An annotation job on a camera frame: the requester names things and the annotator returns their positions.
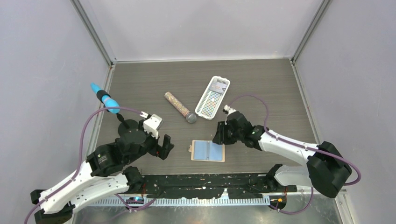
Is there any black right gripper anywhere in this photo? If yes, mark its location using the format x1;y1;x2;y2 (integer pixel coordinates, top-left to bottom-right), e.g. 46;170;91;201
212;121;243;145

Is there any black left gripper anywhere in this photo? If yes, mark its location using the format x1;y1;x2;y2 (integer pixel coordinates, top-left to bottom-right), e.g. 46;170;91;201
126;120;174;164

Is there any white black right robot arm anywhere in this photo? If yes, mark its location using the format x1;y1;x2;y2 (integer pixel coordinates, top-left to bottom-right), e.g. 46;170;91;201
212;111;352;198

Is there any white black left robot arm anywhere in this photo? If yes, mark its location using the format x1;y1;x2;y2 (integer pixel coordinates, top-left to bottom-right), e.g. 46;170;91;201
30;114;174;224

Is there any card in white basket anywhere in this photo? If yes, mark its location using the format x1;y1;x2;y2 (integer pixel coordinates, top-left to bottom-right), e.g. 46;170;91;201
210;85;227;94

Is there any white plastic mesh basket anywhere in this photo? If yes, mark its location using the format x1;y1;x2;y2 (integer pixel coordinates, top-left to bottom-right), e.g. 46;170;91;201
195;76;231;120

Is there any black round microphone stand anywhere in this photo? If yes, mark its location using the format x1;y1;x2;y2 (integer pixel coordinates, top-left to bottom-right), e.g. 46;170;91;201
116;113;140;136

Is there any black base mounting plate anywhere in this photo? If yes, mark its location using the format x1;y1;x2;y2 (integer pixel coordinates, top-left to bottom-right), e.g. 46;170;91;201
134;173;284;199

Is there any blue microphone on stand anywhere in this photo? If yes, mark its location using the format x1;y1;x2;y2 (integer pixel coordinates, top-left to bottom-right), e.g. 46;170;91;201
90;83;119;107

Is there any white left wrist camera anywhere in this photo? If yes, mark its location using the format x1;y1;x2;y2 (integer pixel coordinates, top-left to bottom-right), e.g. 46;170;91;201
143;114;163;139

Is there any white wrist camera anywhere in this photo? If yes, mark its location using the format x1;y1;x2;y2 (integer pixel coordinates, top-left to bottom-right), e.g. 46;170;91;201
143;114;163;139
222;105;236;116

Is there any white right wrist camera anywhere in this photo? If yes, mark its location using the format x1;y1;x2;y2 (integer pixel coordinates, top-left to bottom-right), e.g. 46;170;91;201
222;105;236;116

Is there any glitter handle microphone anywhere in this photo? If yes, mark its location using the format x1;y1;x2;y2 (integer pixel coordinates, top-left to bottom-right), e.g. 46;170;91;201
164;91;197;124

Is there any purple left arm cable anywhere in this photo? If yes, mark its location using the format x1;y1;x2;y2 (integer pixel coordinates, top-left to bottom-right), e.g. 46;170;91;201
24;106;149;224

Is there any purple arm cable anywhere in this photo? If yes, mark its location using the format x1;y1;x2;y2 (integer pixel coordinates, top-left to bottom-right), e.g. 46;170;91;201
24;106;149;224
227;93;362;216

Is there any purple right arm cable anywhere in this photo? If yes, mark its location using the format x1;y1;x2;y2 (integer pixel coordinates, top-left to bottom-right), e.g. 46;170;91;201
227;93;362;216

